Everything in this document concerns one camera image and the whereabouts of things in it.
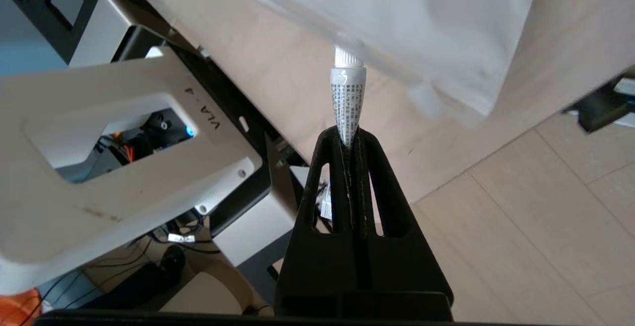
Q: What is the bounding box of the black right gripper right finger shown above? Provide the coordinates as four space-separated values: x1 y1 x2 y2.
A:
342 129 454 320

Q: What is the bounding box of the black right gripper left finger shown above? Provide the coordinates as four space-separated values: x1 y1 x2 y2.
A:
274 127 361 318

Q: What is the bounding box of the white horse-print zipper pouch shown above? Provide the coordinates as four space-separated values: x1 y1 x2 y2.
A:
208 0 544 128

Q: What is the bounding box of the silver robot base box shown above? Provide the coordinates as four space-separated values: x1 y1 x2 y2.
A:
68 0 174 68

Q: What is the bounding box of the silver base housing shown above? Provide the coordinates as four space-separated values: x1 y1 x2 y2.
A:
211 165 311 268

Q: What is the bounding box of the beige rounded base cover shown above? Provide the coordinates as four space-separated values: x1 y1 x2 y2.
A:
161 270 261 317

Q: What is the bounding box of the black power plug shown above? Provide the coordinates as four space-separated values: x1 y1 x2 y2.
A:
563 80 635 134

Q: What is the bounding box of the orange rounded floor item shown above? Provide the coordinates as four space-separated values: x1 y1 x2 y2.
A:
0 288 44 326

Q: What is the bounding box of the blue bed cover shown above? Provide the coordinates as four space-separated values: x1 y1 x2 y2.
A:
0 0 67 76

